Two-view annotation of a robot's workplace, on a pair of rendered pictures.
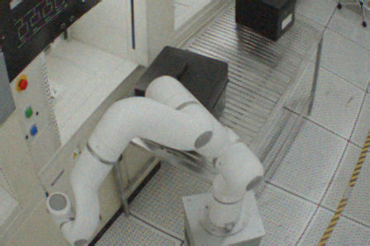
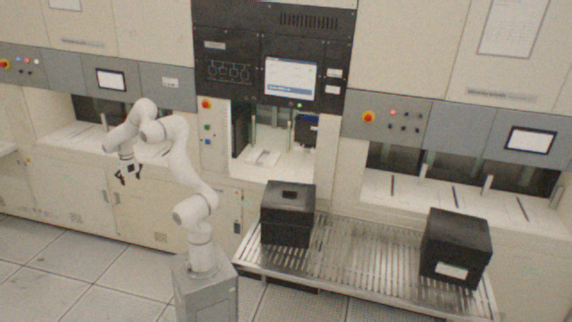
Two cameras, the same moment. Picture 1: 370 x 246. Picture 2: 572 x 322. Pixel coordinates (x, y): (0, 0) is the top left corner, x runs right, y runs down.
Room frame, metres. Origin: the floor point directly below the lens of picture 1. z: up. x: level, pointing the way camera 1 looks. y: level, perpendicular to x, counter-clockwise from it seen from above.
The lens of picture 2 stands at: (0.92, -1.66, 2.21)
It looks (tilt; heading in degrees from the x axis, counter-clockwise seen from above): 29 degrees down; 71
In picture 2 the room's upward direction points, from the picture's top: 3 degrees clockwise
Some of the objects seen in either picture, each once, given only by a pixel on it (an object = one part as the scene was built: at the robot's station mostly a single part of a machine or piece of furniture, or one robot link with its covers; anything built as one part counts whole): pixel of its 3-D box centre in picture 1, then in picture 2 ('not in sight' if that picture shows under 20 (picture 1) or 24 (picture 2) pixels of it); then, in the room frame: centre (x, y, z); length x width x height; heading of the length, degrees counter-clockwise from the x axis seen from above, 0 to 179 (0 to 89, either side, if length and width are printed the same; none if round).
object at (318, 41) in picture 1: (234, 118); (352, 300); (1.89, -0.26, 0.38); 1.30 x 0.60 x 0.76; 147
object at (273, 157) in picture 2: (40, 96); (263, 156); (1.58, 0.68, 0.89); 0.22 x 0.21 x 0.04; 57
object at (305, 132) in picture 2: not in sight; (311, 123); (1.98, 0.80, 1.06); 0.24 x 0.20 x 0.32; 148
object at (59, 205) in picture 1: (63, 215); (122, 140); (0.71, 0.35, 1.26); 0.09 x 0.08 x 0.13; 33
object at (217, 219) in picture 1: (226, 205); (200, 251); (1.04, -0.15, 0.85); 0.19 x 0.19 x 0.18
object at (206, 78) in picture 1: (182, 80); (289, 199); (1.55, 0.01, 0.98); 0.29 x 0.29 x 0.13; 66
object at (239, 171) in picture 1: (237, 177); (193, 220); (1.01, -0.17, 1.07); 0.19 x 0.12 x 0.24; 32
